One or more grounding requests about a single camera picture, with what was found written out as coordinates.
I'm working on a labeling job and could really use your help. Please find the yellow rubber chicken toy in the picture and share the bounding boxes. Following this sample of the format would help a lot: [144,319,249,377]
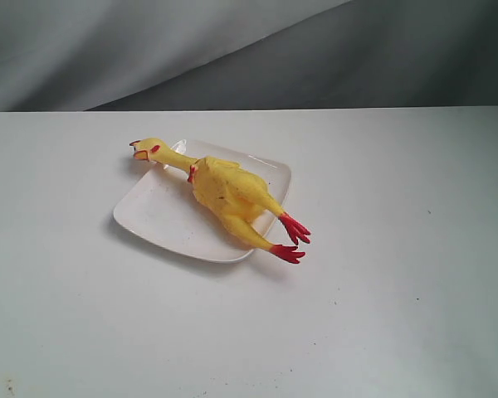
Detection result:
[129,138,310,264]

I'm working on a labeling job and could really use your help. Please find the white square plate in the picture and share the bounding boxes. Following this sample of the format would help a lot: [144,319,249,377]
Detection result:
[113,138,291,264]

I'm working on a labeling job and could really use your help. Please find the grey backdrop cloth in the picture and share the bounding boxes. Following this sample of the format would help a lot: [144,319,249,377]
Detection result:
[0,1,498,111]

